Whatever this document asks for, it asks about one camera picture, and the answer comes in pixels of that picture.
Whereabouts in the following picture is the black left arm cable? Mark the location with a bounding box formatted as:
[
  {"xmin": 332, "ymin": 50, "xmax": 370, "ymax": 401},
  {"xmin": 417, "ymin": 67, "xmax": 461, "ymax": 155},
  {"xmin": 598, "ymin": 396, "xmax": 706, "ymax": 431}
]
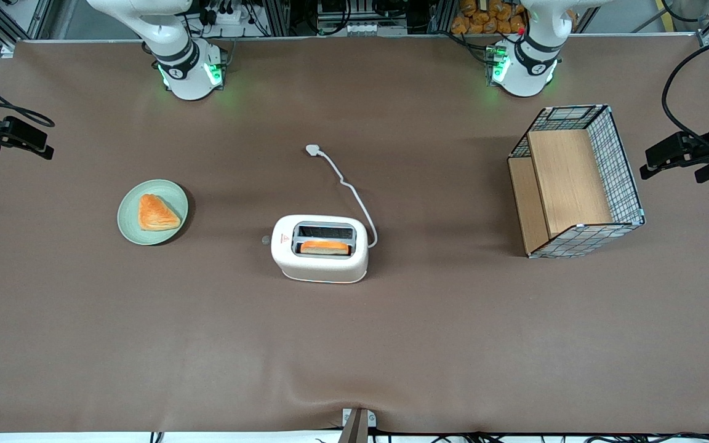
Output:
[{"xmin": 662, "ymin": 34, "xmax": 709, "ymax": 151}]

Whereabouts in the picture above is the white toaster power cord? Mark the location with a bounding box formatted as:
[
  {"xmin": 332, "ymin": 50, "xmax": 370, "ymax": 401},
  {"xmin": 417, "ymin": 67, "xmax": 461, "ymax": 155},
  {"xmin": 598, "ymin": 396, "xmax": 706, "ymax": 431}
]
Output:
[{"xmin": 305, "ymin": 143, "xmax": 379, "ymax": 249}]

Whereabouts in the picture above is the white power strip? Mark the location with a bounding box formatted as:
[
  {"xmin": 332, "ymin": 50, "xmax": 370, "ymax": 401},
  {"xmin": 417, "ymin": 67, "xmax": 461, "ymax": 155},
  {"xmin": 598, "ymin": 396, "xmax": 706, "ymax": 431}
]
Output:
[{"xmin": 197, "ymin": 5, "xmax": 246, "ymax": 26}]

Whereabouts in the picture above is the pale green plate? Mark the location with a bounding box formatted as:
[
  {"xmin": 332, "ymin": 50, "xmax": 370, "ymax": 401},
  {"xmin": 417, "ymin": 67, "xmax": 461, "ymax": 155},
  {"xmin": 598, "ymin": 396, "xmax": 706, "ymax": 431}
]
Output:
[{"xmin": 117, "ymin": 179, "xmax": 190, "ymax": 246}]

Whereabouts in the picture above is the bag of bread rolls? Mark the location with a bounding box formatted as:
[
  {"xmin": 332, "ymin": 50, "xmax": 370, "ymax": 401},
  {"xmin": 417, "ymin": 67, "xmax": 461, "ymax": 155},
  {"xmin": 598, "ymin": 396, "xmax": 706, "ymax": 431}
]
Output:
[{"xmin": 451, "ymin": 0, "xmax": 529, "ymax": 35}]

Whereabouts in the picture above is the triangular golden pastry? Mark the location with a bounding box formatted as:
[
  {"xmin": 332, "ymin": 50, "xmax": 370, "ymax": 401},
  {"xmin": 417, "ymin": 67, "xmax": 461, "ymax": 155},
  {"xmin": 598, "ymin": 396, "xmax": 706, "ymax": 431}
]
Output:
[{"xmin": 138, "ymin": 194, "xmax": 182, "ymax": 232}]

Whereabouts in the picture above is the white two-slot toaster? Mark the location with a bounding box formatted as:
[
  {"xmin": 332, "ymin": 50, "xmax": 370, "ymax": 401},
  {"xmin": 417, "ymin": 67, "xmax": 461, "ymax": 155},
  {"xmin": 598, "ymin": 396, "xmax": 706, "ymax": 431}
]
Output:
[{"xmin": 270, "ymin": 214, "xmax": 369, "ymax": 284}]

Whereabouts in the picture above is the metal table edge bracket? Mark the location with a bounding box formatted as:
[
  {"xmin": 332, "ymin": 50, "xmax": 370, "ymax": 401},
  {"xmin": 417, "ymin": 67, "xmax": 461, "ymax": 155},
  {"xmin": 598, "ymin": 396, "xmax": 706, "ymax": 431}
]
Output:
[{"xmin": 337, "ymin": 407, "xmax": 377, "ymax": 443}]

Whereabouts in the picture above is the wire basket with wooden shelf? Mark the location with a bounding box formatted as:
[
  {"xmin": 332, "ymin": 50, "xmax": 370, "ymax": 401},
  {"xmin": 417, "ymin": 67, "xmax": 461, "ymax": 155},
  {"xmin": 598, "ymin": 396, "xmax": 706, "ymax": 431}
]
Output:
[{"xmin": 507, "ymin": 104, "xmax": 646, "ymax": 259}]

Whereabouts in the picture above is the toast slice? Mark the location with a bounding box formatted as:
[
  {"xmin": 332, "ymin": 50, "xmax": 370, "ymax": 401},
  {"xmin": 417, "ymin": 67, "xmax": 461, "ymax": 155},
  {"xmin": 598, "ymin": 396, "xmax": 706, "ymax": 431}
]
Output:
[{"xmin": 300, "ymin": 240, "xmax": 351, "ymax": 256}]

